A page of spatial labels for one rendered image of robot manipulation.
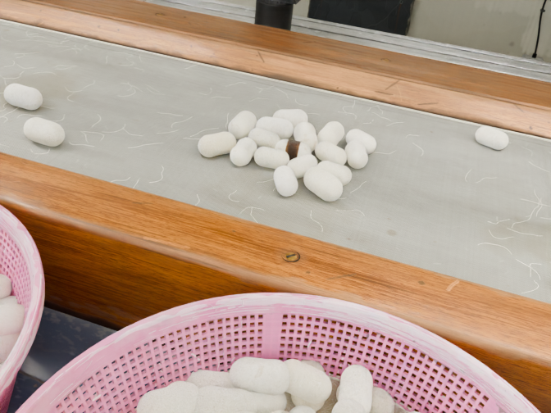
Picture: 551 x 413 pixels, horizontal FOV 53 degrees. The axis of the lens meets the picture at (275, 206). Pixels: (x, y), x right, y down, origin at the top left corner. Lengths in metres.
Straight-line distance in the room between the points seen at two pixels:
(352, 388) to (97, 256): 0.19
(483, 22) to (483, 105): 1.93
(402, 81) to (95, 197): 0.39
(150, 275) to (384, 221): 0.19
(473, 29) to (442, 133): 1.99
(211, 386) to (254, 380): 0.02
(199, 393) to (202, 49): 0.48
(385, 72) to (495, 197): 0.22
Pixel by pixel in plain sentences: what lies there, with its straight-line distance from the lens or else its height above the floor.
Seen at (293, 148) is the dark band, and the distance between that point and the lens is 0.49.
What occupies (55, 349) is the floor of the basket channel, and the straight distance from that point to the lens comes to 0.42.
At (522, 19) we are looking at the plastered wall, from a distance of 2.59.
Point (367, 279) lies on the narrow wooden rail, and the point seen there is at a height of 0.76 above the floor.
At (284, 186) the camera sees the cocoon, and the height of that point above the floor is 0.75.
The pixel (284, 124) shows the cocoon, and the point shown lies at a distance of 0.52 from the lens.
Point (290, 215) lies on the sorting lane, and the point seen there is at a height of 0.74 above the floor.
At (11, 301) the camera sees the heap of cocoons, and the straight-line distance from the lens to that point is 0.38.
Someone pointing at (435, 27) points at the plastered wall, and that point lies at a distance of 2.58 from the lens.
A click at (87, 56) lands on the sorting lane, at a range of 0.71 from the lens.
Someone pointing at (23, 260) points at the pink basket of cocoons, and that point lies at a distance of 0.37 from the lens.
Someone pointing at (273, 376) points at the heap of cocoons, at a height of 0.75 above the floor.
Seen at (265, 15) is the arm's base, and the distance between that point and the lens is 0.96.
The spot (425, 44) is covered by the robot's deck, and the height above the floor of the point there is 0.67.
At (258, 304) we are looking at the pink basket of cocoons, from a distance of 0.32.
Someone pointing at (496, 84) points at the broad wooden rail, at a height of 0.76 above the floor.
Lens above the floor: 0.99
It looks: 35 degrees down
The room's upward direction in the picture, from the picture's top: 7 degrees clockwise
